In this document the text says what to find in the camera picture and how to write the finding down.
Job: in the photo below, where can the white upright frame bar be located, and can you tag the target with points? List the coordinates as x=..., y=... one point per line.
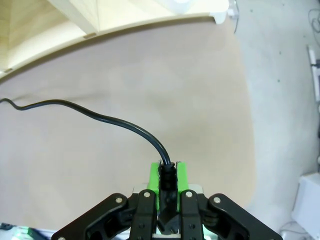
x=313, y=70

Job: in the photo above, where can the small white clip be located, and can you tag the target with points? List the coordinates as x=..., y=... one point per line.
x=232, y=11

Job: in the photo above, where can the white box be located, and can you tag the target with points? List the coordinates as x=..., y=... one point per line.
x=308, y=200

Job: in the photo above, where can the white three-socket power strip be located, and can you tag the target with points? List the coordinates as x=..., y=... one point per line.
x=180, y=4

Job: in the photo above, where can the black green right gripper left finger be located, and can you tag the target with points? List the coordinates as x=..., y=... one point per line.
x=142, y=215

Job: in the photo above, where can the white slotted aluminium board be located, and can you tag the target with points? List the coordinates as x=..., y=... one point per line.
x=15, y=231

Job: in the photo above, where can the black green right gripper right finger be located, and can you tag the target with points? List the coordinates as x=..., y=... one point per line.
x=192, y=215

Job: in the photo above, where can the light wooden shelf organizer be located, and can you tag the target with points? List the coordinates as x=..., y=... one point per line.
x=75, y=22

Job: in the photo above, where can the green plastic part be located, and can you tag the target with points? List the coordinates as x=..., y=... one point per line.
x=23, y=231

